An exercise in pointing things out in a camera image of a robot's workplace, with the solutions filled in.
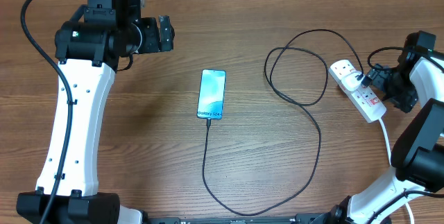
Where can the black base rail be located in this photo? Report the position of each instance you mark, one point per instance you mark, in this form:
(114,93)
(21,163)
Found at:
(297,219)

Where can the white charger adapter plug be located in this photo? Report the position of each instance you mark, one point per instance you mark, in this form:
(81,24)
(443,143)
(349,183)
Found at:
(351,82)

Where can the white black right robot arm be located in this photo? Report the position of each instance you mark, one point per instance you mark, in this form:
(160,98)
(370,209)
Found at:
(416,161)

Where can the blue Galaxy smartphone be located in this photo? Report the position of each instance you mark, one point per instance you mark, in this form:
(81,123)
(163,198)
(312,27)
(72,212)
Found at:
(211,94)

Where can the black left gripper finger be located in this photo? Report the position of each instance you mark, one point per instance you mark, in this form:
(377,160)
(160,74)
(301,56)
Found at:
(166,45)
(166,29)

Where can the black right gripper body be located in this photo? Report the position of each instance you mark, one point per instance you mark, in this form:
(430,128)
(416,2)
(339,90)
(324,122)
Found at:
(396,88)

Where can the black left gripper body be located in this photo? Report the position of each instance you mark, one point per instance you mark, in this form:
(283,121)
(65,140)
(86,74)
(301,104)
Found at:
(150,39)

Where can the white power strip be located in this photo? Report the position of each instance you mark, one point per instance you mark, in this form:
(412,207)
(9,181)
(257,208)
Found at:
(364,99)

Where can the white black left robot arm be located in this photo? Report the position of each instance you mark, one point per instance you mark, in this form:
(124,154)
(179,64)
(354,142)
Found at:
(88,49)

